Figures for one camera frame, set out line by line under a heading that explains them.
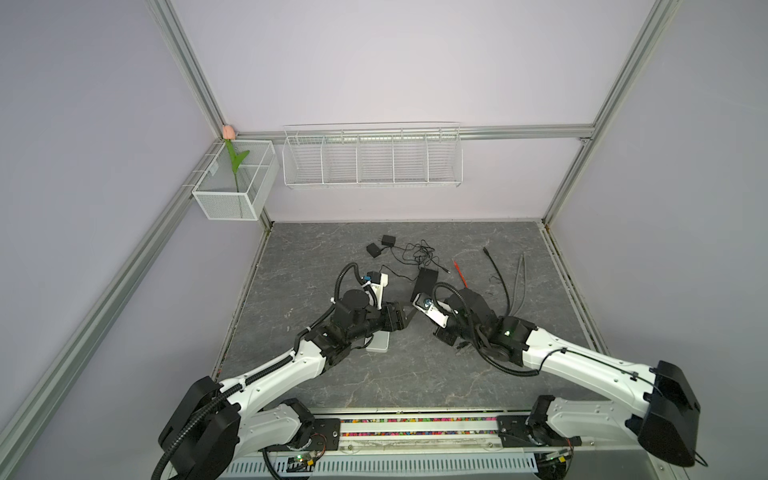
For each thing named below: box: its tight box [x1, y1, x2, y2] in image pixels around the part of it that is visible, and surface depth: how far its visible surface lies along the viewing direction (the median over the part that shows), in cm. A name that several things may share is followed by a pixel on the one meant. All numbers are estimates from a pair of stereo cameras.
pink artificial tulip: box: [222, 124, 250, 193], surface depth 92 cm
